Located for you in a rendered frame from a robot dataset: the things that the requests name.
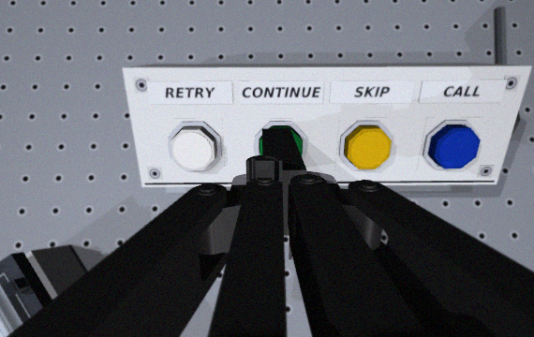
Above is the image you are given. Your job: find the white button panel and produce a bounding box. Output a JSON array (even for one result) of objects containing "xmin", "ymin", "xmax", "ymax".
[{"xmin": 123, "ymin": 7, "xmax": 532, "ymax": 193}]

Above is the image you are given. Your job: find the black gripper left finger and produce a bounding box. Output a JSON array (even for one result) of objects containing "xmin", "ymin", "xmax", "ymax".
[{"xmin": 7, "ymin": 128, "xmax": 287, "ymax": 337}]

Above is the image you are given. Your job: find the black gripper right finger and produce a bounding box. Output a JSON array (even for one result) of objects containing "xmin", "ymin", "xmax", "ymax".
[{"xmin": 276, "ymin": 128, "xmax": 534, "ymax": 337}]

